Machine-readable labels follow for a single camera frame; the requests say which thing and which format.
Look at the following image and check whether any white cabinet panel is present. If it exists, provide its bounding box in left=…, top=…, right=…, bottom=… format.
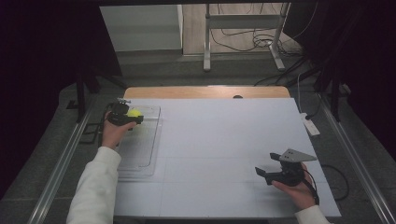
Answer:
left=99, top=4, right=184, bottom=52

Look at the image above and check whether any black plug cable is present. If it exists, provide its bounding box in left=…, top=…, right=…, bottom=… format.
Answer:
left=304, top=96, right=323, bottom=121

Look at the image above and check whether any black metal stand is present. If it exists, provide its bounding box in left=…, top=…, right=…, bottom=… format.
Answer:
left=313, top=62, right=353, bottom=123
left=65, top=62, right=127, bottom=124

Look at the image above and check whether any black rectangular floor frame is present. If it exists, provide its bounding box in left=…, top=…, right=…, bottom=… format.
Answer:
left=78, top=122, right=102, bottom=145

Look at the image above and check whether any tangle of black floor cables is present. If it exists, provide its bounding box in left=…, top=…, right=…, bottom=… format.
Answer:
left=209, top=3, right=304, bottom=58

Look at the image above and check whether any white power strip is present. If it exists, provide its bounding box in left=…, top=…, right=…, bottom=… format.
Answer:
left=300, top=112, right=321, bottom=137

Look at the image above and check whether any white power cable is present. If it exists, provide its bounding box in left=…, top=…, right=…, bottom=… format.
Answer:
left=296, top=72, right=304, bottom=115

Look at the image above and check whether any aluminium rail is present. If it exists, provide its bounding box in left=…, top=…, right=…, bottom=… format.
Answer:
left=27, top=102, right=95, bottom=224
left=317, top=92, right=396, bottom=224

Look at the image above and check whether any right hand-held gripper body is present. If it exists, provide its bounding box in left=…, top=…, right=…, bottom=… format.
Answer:
left=264, top=147, right=318, bottom=188

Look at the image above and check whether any white metal desk frame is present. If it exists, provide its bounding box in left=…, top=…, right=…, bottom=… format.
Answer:
left=203, top=3, right=292, bottom=73

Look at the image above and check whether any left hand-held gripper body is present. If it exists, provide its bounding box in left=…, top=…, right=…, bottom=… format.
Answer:
left=106, top=97, right=132, bottom=127

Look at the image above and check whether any person's right hand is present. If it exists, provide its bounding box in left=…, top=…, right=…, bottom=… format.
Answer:
left=271, top=162, right=320, bottom=212

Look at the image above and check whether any white foam board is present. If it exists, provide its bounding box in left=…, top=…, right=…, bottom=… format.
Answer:
left=112, top=97, right=342, bottom=218

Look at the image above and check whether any clear plastic container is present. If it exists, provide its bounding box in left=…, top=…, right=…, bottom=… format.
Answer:
left=116, top=105, right=163, bottom=180

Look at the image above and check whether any person's left hand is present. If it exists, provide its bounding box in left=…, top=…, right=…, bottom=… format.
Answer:
left=100, top=111, right=138, bottom=150

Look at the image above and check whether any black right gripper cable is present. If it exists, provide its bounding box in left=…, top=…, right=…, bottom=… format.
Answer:
left=300, top=163, right=350, bottom=206

